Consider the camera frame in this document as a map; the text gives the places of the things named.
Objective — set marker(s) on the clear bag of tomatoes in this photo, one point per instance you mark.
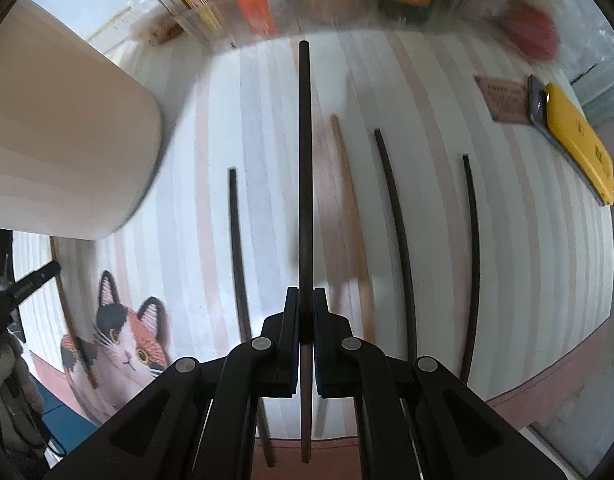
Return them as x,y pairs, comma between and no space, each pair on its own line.
532,30

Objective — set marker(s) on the yellow flat case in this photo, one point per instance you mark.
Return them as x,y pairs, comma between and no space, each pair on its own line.
582,145

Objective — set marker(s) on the striped cat print tablecloth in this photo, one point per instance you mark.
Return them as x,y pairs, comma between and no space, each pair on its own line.
527,260

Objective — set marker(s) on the beige utensil holder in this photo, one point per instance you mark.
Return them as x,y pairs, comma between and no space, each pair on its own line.
67,150

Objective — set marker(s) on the brown card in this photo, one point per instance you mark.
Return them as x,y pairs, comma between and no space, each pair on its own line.
504,99

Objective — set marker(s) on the white plastic bag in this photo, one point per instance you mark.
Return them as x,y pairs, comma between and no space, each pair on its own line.
127,0

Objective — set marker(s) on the brown lidded jar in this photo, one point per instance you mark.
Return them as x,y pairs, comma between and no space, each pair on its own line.
332,0

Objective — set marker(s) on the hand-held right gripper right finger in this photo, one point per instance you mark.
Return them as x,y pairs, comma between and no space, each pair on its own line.
321,370

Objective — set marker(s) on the dark wooden chopstick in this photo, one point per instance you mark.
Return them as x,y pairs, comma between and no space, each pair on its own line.
474,260
399,230
235,240
305,160

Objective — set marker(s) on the clear plastic organiser tray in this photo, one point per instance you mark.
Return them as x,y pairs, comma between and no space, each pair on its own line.
327,20

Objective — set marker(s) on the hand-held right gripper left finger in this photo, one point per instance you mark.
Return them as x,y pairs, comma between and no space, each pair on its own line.
288,365

